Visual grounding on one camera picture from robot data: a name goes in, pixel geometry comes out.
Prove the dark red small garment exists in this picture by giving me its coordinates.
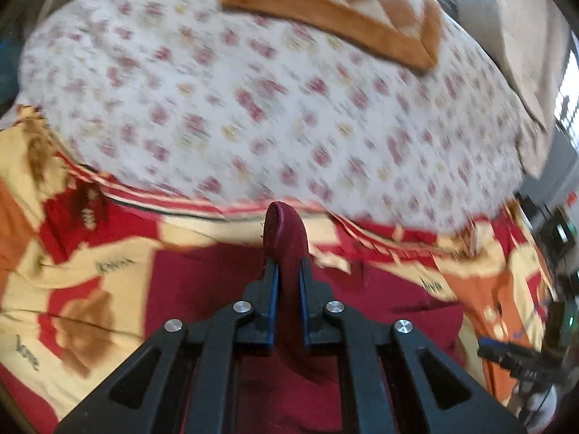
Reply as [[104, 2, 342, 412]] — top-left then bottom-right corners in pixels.
[[144, 201, 464, 434]]

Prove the beige curtain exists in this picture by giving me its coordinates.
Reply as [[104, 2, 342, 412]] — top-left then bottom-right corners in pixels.
[[455, 0, 571, 179]]

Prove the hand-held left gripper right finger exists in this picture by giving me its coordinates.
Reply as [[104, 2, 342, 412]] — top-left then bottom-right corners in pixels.
[[299, 257, 528, 434]]

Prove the orange checkered blanket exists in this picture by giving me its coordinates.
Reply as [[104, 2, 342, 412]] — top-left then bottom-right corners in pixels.
[[219, 0, 443, 73]]

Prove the bright window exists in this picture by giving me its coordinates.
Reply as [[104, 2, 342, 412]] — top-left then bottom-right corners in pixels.
[[554, 50, 579, 152]]

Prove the floral white bedsheet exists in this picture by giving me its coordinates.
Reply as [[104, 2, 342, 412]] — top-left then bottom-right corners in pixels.
[[18, 0, 528, 236]]

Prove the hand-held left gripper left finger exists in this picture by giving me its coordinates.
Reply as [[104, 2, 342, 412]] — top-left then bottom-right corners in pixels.
[[54, 260, 280, 434]]

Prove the red yellow printed blanket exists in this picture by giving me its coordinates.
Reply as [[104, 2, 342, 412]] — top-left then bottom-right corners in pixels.
[[0, 104, 559, 426]]

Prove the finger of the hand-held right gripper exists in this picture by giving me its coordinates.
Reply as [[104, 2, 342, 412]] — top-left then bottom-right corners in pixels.
[[477, 336, 546, 374]]

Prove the dark cabinet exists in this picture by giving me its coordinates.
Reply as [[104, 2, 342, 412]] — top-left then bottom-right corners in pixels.
[[520, 192, 579, 276]]

